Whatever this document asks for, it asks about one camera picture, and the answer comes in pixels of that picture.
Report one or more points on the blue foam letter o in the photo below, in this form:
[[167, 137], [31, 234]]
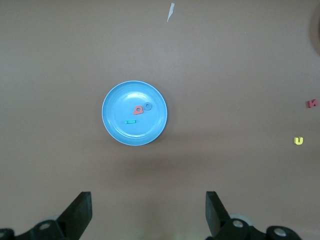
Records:
[[144, 107]]

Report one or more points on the yellow foam letter u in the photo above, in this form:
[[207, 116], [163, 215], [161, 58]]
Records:
[[298, 143]]

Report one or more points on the dark red foam letter k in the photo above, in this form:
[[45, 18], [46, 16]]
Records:
[[310, 104]]

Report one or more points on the pink foam letter a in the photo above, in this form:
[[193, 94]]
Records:
[[136, 113]]

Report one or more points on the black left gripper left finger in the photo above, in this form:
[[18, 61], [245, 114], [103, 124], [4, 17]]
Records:
[[77, 212]]

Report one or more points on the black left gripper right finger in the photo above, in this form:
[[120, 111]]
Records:
[[217, 220]]

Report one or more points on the blue plate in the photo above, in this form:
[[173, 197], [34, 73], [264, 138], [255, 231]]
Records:
[[150, 130]]

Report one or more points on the white paper scrap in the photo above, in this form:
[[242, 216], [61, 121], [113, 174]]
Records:
[[171, 11]]

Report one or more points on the teal foam letter l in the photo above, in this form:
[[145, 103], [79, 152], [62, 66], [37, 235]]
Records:
[[130, 122]]

